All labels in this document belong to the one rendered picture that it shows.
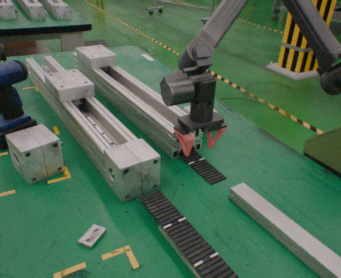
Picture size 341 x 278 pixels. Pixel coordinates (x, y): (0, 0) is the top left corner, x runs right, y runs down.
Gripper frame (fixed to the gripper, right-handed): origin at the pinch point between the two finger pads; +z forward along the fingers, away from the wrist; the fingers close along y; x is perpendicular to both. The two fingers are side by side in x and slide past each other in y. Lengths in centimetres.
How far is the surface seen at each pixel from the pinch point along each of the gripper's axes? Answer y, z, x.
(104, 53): -1, -8, -65
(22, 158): 40.2, -3.3, -13.0
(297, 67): -268, 73, -172
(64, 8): -24, -3, -194
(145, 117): 4.9, -1.7, -20.0
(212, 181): 1.9, 4.1, 8.8
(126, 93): 4.3, -4.0, -33.9
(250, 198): 0.8, 1.5, 20.1
